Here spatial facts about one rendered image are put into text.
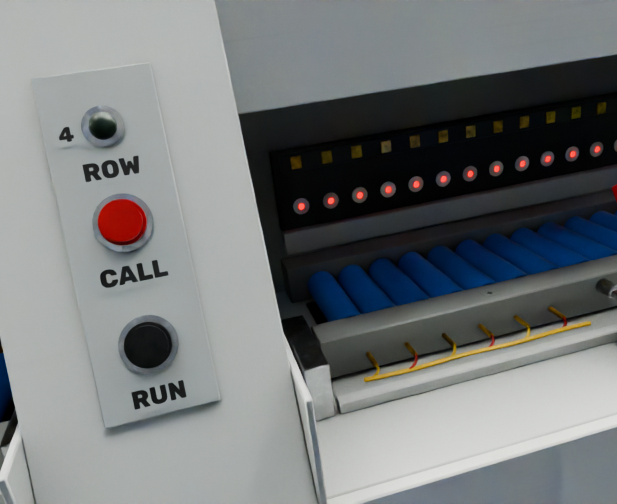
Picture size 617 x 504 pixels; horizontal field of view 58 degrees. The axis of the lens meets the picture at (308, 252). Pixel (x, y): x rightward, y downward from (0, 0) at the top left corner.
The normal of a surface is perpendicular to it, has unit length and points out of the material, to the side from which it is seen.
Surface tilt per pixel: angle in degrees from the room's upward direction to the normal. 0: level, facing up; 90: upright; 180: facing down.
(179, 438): 90
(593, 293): 112
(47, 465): 90
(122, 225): 90
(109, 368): 90
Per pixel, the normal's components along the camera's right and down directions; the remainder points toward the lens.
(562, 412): -0.12, -0.92
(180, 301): 0.18, -0.03
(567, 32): 0.24, 0.34
